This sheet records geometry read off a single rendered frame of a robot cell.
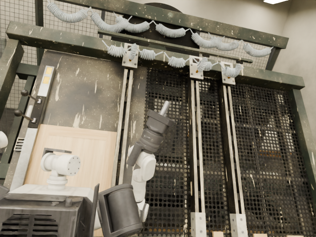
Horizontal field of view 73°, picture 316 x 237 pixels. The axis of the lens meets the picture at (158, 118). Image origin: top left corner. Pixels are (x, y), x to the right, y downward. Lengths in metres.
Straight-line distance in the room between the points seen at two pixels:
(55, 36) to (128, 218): 1.25
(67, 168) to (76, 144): 0.61
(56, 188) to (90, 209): 0.14
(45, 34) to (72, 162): 1.06
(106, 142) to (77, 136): 0.17
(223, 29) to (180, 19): 0.40
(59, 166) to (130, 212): 0.26
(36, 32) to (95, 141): 0.79
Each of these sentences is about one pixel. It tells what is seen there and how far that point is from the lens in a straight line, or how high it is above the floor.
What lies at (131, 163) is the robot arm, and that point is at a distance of 0.87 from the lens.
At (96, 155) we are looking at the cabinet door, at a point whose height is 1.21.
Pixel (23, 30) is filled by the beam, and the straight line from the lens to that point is 1.68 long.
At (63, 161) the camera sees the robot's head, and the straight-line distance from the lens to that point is 0.75.
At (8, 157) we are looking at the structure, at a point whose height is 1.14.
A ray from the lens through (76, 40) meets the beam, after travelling 1.59.
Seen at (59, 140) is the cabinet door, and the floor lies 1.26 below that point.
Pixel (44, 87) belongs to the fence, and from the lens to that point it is 1.48.
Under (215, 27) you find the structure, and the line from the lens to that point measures 2.08.
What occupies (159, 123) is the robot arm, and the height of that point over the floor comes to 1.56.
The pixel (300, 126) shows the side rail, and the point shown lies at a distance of 1.99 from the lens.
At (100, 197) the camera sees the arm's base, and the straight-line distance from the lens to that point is 0.77.
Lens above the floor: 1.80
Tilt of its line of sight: 15 degrees down
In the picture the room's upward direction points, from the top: 10 degrees clockwise
